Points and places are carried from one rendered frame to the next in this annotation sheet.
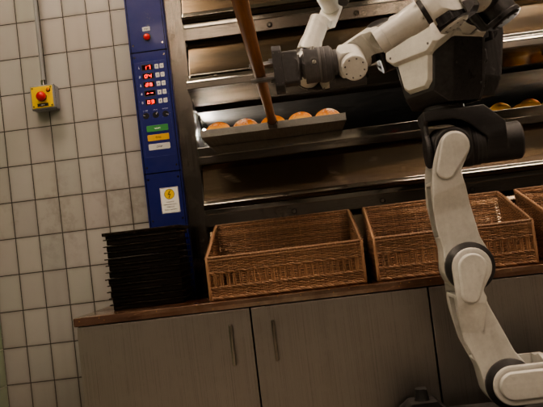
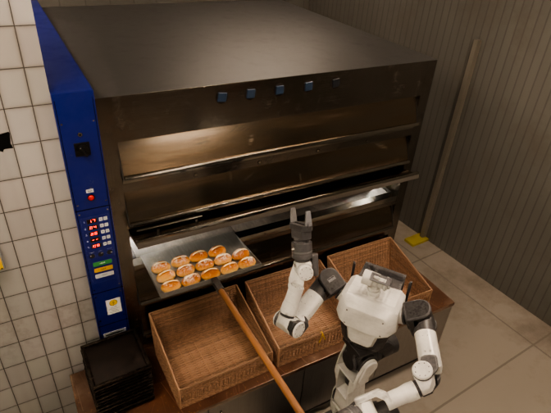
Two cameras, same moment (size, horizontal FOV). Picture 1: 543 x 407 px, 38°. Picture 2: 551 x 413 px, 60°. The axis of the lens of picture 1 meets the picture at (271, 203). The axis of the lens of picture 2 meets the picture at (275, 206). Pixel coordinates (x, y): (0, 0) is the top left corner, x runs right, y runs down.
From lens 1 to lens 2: 252 cm
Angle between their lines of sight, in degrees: 48
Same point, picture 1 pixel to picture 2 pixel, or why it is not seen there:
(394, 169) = (266, 256)
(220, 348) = not seen: outside the picture
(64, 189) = (15, 315)
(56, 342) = (22, 402)
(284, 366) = not seen: outside the picture
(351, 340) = (261, 402)
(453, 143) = (371, 369)
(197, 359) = not seen: outside the picture
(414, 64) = (362, 334)
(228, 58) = (161, 201)
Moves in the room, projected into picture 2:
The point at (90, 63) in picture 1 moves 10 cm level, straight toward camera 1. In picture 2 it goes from (30, 219) to (39, 229)
